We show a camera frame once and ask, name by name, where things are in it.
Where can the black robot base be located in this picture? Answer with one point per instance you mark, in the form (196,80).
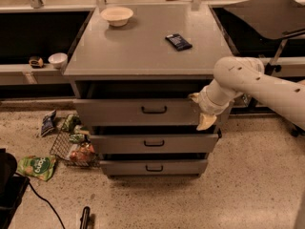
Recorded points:
(12,188)

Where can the red orange snack bag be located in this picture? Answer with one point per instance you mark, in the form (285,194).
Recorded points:
(83,152)

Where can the dark blue snack packet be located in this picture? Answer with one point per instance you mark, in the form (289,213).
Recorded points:
(178,42)

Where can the blue white snack bag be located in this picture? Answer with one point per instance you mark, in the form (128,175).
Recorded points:
(47,125)

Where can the green snack bag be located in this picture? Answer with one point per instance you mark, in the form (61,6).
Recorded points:
(70,122)

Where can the small white bowl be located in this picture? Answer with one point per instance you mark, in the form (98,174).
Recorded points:
(58,60)

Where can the grey top drawer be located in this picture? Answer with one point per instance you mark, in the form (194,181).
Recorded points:
(138,112)

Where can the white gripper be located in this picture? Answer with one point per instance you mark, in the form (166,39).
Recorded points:
(208,104)

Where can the black floor object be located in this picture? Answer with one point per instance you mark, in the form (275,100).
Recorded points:
(84,221)

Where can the green chip bag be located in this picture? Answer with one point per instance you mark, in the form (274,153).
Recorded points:
(36,166)

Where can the large beige bowl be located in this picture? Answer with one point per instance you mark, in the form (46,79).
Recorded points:
(117,16)

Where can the grey drawer cabinet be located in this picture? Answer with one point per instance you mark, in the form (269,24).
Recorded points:
(136,61)

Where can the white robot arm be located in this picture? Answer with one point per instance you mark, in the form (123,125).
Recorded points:
(235,76)

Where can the black wire basket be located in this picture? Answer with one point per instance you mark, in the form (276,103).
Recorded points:
(62,147)

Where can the grey middle drawer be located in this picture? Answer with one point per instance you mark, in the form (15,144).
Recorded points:
(153,144)

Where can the grey bottom drawer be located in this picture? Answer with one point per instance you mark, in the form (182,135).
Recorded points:
(153,167)

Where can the grey drawer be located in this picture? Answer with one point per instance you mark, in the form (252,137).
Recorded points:
(153,144)
(153,167)
(138,112)

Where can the yellow black tape measure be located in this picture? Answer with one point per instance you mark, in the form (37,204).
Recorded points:
(36,62)

